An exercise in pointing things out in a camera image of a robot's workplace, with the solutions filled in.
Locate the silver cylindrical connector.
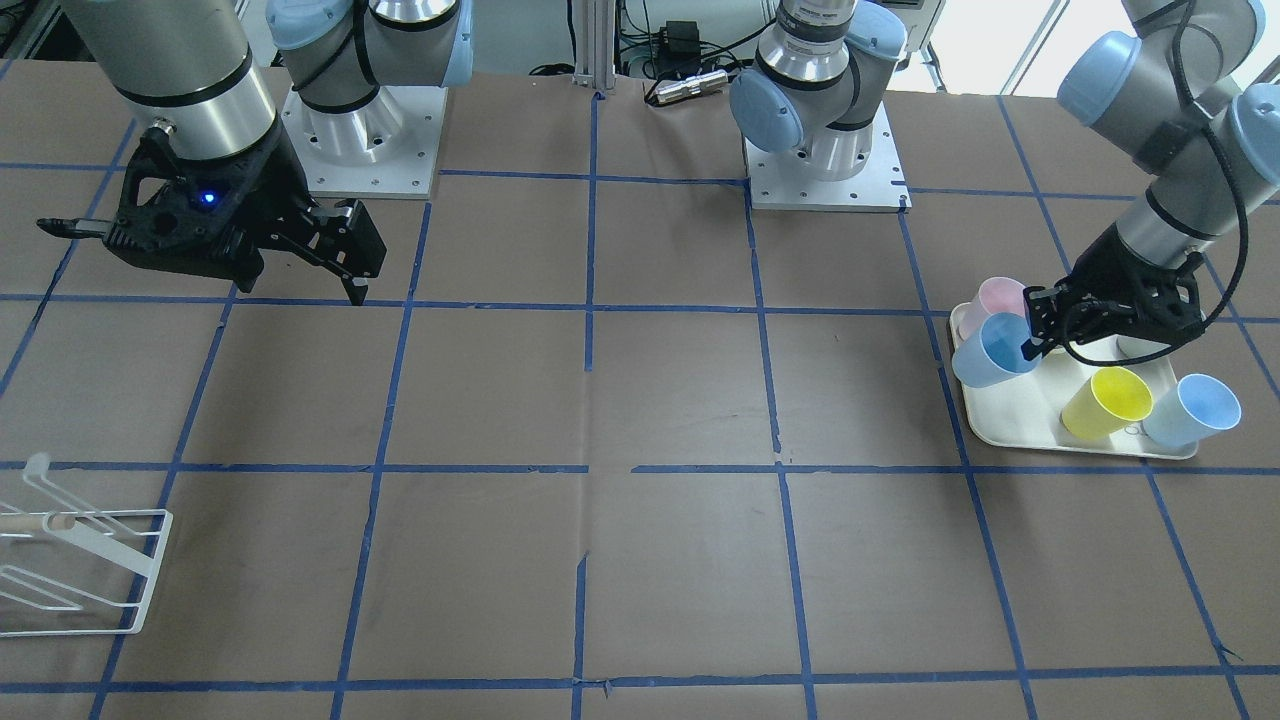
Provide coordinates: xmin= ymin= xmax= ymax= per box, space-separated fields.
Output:
xmin=644 ymin=69 xmax=730 ymax=108

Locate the yellow plastic cup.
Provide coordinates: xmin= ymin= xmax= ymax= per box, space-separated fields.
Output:
xmin=1060 ymin=366 xmax=1155 ymax=441

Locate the grey plastic cup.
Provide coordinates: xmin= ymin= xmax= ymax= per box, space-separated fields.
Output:
xmin=1115 ymin=336 xmax=1169 ymax=361

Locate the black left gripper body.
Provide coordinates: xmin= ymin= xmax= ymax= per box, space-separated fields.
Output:
xmin=1039 ymin=227 xmax=1204 ymax=351

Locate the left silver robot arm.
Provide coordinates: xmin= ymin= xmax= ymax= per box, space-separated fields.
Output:
xmin=730 ymin=1 xmax=1277 ymax=359

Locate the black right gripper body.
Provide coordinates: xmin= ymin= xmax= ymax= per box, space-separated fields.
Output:
xmin=104 ymin=126 xmax=346 ymax=293

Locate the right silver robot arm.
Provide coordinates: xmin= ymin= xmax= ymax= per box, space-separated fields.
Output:
xmin=38 ymin=1 xmax=474 ymax=306

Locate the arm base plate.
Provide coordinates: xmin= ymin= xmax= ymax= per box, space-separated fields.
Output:
xmin=742 ymin=104 xmax=913 ymax=213
xmin=282 ymin=86 xmax=451 ymax=201

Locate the light blue transferred cup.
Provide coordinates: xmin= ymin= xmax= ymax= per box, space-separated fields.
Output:
xmin=952 ymin=313 xmax=1042 ymax=388

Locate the blue plastic cup on tray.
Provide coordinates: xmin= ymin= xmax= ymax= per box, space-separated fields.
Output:
xmin=1143 ymin=373 xmax=1243 ymax=447

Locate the aluminium frame post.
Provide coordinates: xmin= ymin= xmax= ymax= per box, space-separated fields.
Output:
xmin=566 ymin=0 xmax=618 ymax=99

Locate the pink plastic cup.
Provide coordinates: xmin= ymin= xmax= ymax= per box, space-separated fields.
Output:
xmin=954 ymin=275 xmax=1027 ymax=340

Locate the white wire cup rack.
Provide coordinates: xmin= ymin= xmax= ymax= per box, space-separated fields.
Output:
xmin=1 ymin=452 xmax=174 ymax=641

